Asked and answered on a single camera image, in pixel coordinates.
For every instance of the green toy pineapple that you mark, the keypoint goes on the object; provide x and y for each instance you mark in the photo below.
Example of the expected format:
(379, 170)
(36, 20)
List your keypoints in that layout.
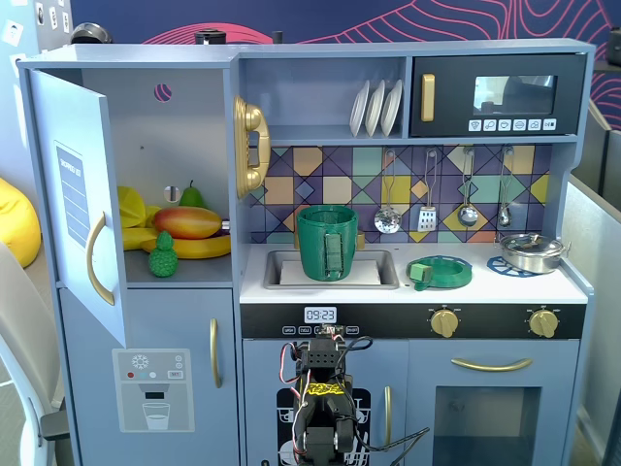
(163, 262)

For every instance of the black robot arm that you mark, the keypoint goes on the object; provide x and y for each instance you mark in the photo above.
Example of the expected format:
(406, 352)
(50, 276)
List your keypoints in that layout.
(322, 359)

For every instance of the blue cabinet door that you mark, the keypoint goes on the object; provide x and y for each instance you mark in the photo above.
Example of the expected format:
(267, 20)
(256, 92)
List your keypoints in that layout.
(73, 121)

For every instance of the green plastic cup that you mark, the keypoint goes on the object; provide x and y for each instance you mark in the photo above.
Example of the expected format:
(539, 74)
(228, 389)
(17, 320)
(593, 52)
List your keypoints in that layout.
(315, 242)

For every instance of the grey toy sink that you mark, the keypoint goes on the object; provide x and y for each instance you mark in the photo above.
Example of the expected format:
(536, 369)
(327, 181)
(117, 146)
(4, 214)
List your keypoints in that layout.
(271, 272)

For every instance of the steel skimmer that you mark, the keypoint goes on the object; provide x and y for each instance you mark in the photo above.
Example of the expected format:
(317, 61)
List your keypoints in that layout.
(388, 221)

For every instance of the digital clock display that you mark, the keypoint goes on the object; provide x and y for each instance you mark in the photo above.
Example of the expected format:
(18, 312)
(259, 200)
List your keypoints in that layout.
(320, 315)

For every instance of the yellow toy banana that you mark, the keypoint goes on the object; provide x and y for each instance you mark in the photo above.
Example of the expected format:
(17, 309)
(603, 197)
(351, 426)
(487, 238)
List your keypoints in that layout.
(204, 248)

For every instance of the steel slotted spatula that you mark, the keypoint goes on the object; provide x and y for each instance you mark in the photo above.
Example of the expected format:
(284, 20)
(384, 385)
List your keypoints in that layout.
(427, 219)

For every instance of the blue toy kitchen unit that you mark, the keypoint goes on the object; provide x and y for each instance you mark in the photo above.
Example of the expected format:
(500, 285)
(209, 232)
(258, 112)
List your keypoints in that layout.
(233, 145)

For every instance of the red yellow toy mango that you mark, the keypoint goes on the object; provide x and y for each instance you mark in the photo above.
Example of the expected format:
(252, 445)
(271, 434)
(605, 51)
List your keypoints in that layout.
(189, 222)

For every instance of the green toy pear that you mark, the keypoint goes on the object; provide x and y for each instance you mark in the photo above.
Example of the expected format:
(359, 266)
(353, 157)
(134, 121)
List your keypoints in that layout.
(190, 198)

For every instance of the gold toy telephone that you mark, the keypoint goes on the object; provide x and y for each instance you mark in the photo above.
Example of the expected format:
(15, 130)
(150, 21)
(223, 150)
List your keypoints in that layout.
(252, 121)

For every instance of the white toy plate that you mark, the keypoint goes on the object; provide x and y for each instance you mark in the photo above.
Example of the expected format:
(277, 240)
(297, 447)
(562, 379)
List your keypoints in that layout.
(390, 109)
(358, 111)
(373, 111)

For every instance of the steel ladle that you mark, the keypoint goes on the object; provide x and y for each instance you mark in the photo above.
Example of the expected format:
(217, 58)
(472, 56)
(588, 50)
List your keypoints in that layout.
(467, 216)

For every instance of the gold stove knob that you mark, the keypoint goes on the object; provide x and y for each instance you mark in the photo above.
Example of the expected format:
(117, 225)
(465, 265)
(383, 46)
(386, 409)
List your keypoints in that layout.
(445, 322)
(543, 322)

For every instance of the blue oven door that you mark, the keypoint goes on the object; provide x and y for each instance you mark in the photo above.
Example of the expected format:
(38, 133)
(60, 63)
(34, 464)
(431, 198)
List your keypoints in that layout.
(422, 369)

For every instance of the blue round trivet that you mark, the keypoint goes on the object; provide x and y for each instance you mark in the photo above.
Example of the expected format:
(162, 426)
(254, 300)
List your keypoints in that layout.
(496, 266)

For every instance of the steel spoon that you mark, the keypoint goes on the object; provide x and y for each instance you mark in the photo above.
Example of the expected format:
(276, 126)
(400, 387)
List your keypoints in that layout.
(504, 216)

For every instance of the black microwave door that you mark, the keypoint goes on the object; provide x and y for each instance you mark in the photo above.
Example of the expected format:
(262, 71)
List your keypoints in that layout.
(446, 63)

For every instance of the steel toy pot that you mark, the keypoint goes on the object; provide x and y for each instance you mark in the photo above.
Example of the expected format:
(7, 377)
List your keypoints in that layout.
(529, 257)

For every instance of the black cylinder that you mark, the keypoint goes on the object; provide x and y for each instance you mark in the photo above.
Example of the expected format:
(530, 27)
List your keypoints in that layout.
(211, 37)

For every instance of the grey office partition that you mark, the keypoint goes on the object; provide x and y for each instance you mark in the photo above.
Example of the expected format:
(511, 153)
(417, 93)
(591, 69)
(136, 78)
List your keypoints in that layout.
(597, 291)

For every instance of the yellow beanbag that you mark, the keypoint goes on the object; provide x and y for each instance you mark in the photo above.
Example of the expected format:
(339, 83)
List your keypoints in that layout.
(14, 228)

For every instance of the black round device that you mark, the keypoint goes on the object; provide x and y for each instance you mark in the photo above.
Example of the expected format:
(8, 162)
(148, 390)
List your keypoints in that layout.
(89, 34)

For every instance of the white office chair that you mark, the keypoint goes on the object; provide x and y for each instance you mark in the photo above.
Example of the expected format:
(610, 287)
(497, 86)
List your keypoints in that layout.
(19, 340)

